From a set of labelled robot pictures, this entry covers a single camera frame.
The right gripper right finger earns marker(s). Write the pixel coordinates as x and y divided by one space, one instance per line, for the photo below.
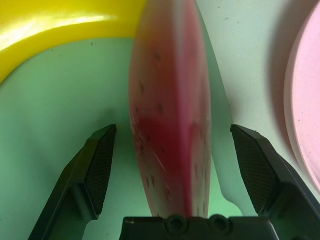
287 195

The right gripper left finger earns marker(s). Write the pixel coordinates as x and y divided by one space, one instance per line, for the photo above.
75 187

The red watermelon slice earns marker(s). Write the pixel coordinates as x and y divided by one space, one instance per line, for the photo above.
170 100

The yellow toy banana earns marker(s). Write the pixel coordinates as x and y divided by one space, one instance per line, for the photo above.
37 30

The green silicone cutting mat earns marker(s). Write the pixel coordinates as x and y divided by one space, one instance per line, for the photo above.
62 100

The pink plate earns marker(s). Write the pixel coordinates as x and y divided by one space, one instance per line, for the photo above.
307 100

